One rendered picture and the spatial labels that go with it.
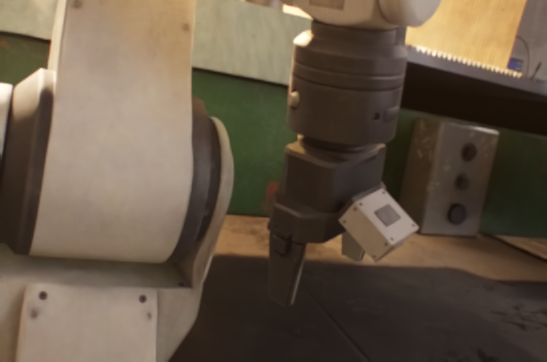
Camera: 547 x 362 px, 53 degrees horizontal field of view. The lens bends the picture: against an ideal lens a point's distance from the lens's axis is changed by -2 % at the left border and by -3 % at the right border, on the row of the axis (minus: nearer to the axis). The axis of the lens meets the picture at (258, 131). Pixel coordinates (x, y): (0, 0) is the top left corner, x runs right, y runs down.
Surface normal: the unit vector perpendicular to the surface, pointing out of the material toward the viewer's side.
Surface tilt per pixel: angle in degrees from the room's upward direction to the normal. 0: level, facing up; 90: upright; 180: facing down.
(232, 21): 90
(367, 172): 95
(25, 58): 90
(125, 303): 64
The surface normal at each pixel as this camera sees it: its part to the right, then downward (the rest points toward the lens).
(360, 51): 0.10, -0.45
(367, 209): 0.45, -0.69
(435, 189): 0.39, 0.14
